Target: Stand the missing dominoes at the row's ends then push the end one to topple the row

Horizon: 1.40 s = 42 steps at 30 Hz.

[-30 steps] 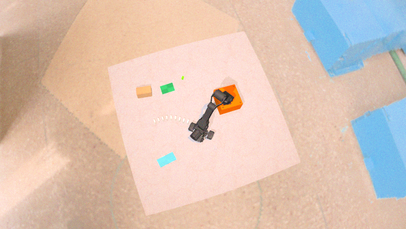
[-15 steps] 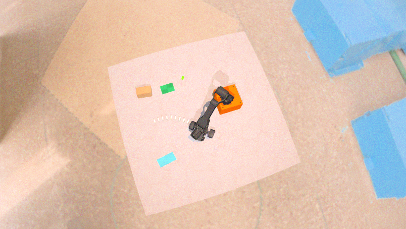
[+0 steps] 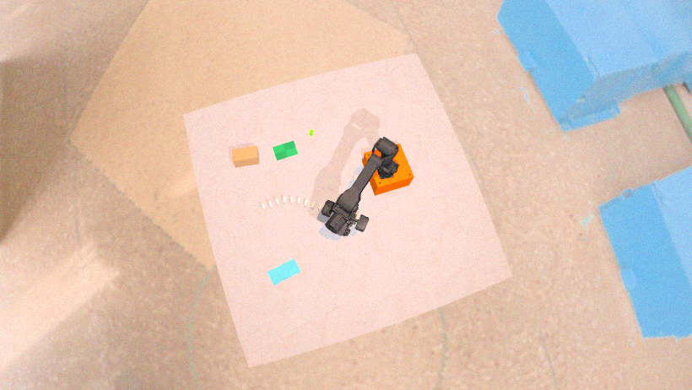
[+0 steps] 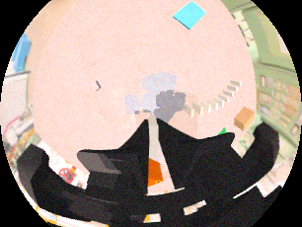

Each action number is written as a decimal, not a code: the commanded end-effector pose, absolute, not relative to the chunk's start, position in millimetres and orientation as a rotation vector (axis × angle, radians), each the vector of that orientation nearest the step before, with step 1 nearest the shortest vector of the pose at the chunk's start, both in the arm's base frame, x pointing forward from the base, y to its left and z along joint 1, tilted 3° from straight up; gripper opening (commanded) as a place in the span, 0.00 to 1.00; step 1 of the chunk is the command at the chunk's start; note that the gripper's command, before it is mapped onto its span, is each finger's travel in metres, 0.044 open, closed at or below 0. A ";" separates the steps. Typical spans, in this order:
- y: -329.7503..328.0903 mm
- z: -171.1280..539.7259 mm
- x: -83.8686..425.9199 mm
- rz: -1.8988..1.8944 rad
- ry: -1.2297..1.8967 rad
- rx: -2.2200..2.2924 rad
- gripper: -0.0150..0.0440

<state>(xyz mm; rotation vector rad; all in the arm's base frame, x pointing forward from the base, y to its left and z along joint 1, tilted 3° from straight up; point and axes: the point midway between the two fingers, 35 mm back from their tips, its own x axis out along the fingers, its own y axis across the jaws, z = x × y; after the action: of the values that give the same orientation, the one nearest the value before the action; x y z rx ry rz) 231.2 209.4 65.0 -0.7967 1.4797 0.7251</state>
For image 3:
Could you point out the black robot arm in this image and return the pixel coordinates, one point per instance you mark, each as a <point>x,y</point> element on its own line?
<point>348,201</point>

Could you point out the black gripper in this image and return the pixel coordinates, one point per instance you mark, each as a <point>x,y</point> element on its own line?
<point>361,222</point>

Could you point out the green domino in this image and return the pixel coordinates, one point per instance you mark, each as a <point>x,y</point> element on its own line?
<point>284,151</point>

